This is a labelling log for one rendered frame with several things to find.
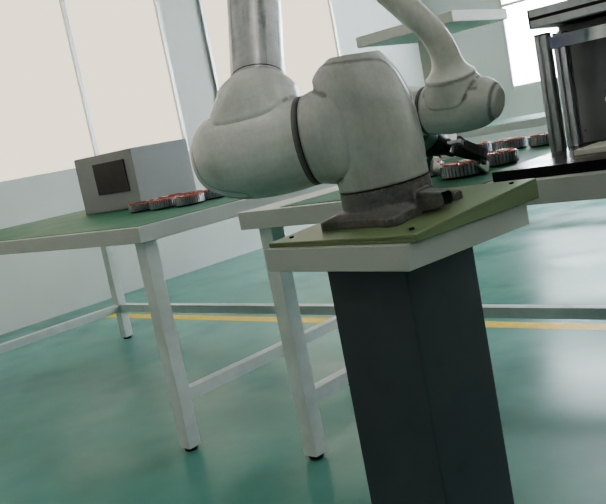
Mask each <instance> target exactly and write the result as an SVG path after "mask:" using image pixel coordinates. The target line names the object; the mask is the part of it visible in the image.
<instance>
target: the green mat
mask: <svg viewBox="0 0 606 504"><path fill-rule="evenodd" d="M549 153H552V152H551V151H550V145H548V144H547V146H541V147H531V146H526V147H525V148H521V149H518V155H519V160H517V162H515V163H512V164H508V165H502V166H500V165H499V166H497V165H496V167H490V168H489V173H485V172H484V173H482V174H479V175H474V176H470V177H465V176H464V178H462V177H461V178H457V179H449V180H445V179H441V178H440V177H438V176H435V177H432V178H431V180H432V183H433V186H434V188H450V187H459V186H467V185H476V184H485V183H488V182H491V181H493V177H492V173H493V172H496V171H499V170H501V169H504V168H507V167H510V166H513V165H516V164H519V163H522V162H525V161H528V160H531V159H534V158H537V157H540V156H543V155H546V154H549ZM460 160H466V159H465V158H461V157H458V156H456V157H452V158H449V159H445V160H442V162H444V164H446V163H450V162H454V161H460ZM334 201H341V197H340V192H339V190H337V191H333V192H330V193H326V194H323V195H319V196H316V197H312V198H309V199H305V200H302V201H298V202H295V203H291V204H288V205H284V206H281V207H289V206H298V205H307V204H316V203H325V202H334Z"/></svg>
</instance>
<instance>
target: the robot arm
mask: <svg viewBox="0 0 606 504"><path fill-rule="evenodd" d="M376 1H377V2H378V3H379V4H381V5H382V6H383V7H384V8H385V9H386V10H387V11H389V12H390V13H391V14H392V15H393V16H394V17H395V18H396V19H398V20H399V21H400V22H401V23H402V24H403V25H404V26H406V27H407V28H408V29H409V30H410V31H411V32H412V33H413V34H415V35H416V36H417V37H418V38H419V39H420V40H421V42H422V43H423V44H424V45H425V47H426V49H427V50H428V52H429V55H430V58H431V64H432V68H431V72H430V75H429V76H428V78H427V79H426V86H425V87H413V86H407V84H406V82H405V80H404V79H403V77H402V75H401V74H400V72H399V71H398V69H397V68H396V67H395V66H394V64H393V63H391V62H390V61H389V59H388V58H387V57H386V56H385V55H384V54H383V53H382V52H380V51H377V50H376V51H368V52H361V53H355V54H348V55H342V56H336V57H331V58H329V59H328V60H326V61H325V63H324V64H323V65H321V66H320V67H319V68H318V70H317V71H316V73H315V74H314V76H313V78H312V85H313V90H311V91H309V92H308V93H306V94H304V95H301V91H300V88H299V86H298V85H297V84H296V83H295V82H294V81H293V80H292V79H291V78H290V77H288V76H287V75H286V70H285V56H284V42H283V28H282V14H281V1H280V0H227V15H228V37H229V58H230V77H229V78H228V79H227V80H226V81H225V82H224V83H223V84H222V85H221V87H220V88H219V90H218V92H217V96H216V100H215V103H214V106H213V109H212V111H211V114H210V119H208V120H205V121H203V122H202V123H201V124H200V126H199V127H198V129H197V130H196V132H195V134H194V136H193V139H192V145H191V149H190V158H191V163H192V167H193V170H194V172H195V175H196V177H197V178H198V180H199V182H200V183H201V184H202V185H203V186H204V187H205V188H206V189H208V190H210V191H212V192H215V193H218V194H221V195H223V196H225V197H229V198H235V199H260V198H267V197H274V196H279V195H284V194H288V193H293V192H296V191H300V190H304V189H307V188H309V187H312V186H316V185H320V184H338V188H339V192H340V197H341V203H342V211H341V212H340V213H338V214H336V215H334V216H332V217H330V218H328V219H326V220H324V221H322V222H321V223H320V225H321V229H322V231H329V230H336V229H353V228H371V227H382V228H388V227H394V226H397V225H400V224H402V223H404V222H406V221H407V220H409V219H412V218H414V217H416V216H419V215H421V214H424V213H426V212H428V211H431V210H433V209H435V208H439V207H443V206H446V205H449V204H451V203H452V202H453V201H456V200H459V199H461V198H463V195H462V191H461V189H441V188H434V186H433V183H432V180H431V176H430V173H429V171H431V172H433V173H435V174H436V175H437V176H438V177H440V178H441V179H444V178H442V176H441V170H440V167H441V165H440V164H439V163H438V162H437V161H435V160H434V159H433V156H440V155H447V156H450V157H453V156H458V157H461V158H465V159H469V160H473V161H474V164H475V165H477V166H478V167H479V168H480V169H481V170H483V171H484V172H485V173H489V162H488V161H487V158H486V157H487V149H486V148H484V147H481V146H479V145H477V144H475V143H472V142H470V141H468V140H465V139H464V138H463V137H462V136H457V139H456V140H451V139H449V138H446V137H445V135H444V134H456V133H463V132H468V131H472V130H476V129H480V128H483V127H485V126H487V125H489V124H490V123H492V122H493V121H494V120H495V119H497V118H498V117H499V116H500V115H501V113H502V111H503V108H504V104H505V94H504V90H503V88H502V87H501V85H500V84H499V82H497V81H496V80H494V79H492V78H490V77H488V76H481V75H480V74H478V73H477V72H476V70H475V67H474V66H472V65H470V64H468V63H466V62H465V61H464V59H463V58H462V56H461V54H460V51H459V49H458V47H457V45H456V43H455V41H454V39H453V37H452V35H451V34H450V32H449V31H448V29H447V28H446V27H445V25H444V24H443V23H442V22H441V21H440V20H439V19H438V18H437V17H436V16H435V15H434V14H433V13H432V12H431V11H430V10H429V9H428V8H427V7H426V6H425V5H424V4H423V3H422V2H421V1H420V0H376ZM450 150H451V152H450Z"/></svg>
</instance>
